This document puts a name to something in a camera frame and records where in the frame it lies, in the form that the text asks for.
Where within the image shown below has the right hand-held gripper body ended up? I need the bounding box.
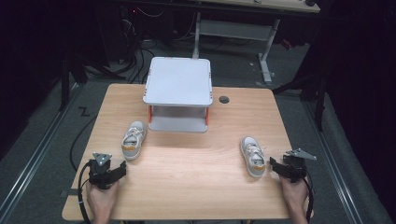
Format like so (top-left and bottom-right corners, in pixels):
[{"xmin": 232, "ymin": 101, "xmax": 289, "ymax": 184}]
[{"xmin": 281, "ymin": 147, "xmax": 318, "ymax": 184}]

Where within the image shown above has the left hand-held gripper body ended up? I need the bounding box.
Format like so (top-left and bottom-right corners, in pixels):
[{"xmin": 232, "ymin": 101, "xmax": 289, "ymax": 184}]
[{"xmin": 87, "ymin": 151, "xmax": 118, "ymax": 190}]

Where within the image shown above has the small white grey sneaker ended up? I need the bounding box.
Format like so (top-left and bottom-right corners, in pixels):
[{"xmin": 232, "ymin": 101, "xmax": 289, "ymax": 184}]
[
  {"xmin": 120, "ymin": 120, "xmax": 148, "ymax": 161},
  {"xmin": 239, "ymin": 135, "xmax": 268, "ymax": 179}
]

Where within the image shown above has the white two-tier shoe rack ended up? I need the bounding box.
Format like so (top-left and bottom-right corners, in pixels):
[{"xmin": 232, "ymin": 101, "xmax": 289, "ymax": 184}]
[{"xmin": 142, "ymin": 56, "xmax": 214, "ymax": 134}]

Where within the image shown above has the person's right hand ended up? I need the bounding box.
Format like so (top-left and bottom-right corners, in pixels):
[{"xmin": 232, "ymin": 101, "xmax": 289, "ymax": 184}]
[{"xmin": 279, "ymin": 176, "xmax": 310, "ymax": 217}]

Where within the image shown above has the person's left hand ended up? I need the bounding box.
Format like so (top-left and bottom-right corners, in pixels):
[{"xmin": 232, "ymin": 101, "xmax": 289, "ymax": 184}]
[{"xmin": 86, "ymin": 181, "xmax": 120, "ymax": 218}]

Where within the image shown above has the grey tape strip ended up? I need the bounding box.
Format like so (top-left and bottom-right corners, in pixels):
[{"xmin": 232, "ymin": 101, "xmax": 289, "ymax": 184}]
[{"xmin": 60, "ymin": 188, "xmax": 79, "ymax": 198}]

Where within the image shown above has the black metal stand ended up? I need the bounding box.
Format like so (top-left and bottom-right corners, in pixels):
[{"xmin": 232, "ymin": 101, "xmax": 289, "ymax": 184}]
[
  {"xmin": 272, "ymin": 71, "xmax": 329, "ymax": 133},
  {"xmin": 58, "ymin": 52, "xmax": 125, "ymax": 112}
]

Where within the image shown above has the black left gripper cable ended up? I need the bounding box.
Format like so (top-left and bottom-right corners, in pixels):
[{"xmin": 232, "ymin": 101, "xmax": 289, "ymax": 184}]
[{"xmin": 77, "ymin": 161, "xmax": 94, "ymax": 224}]

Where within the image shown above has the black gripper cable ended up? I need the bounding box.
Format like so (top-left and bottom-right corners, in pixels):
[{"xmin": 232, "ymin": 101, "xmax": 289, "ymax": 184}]
[
  {"xmin": 300, "ymin": 174, "xmax": 315, "ymax": 223},
  {"xmin": 77, "ymin": 161, "xmax": 94, "ymax": 224}
]

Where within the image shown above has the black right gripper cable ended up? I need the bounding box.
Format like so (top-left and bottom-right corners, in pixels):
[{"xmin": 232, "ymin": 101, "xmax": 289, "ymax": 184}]
[{"xmin": 300, "ymin": 174, "xmax": 315, "ymax": 223}]

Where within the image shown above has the black floor cable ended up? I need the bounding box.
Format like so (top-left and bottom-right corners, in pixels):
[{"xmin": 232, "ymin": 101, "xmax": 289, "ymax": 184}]
[{"xmin": 68, "ymin": 115, "xmax": 98, "ymax": 172}]

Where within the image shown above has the metal floor rail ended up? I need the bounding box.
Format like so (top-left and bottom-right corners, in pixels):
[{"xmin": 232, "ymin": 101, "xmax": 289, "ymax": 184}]
[
  {"xmin": 302, "ymin": 101, "xmax": 364, "ymax": 224},
  {"xmin": 0, "ymin": 83, "xmax": 81, "ymax": 218}
]

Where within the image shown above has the bundle of black cables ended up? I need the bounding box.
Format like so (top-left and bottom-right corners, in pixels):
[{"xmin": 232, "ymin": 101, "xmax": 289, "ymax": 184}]
[{"xmin": 120, "ymin": 6, "xmax": 158, "ymax": 85}]

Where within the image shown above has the wooden desk with white frame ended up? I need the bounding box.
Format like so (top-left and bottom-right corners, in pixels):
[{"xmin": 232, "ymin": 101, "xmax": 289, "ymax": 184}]
[{"xmin": 186, "ymin": 0, "xmax": 321, "ymax": 84}]

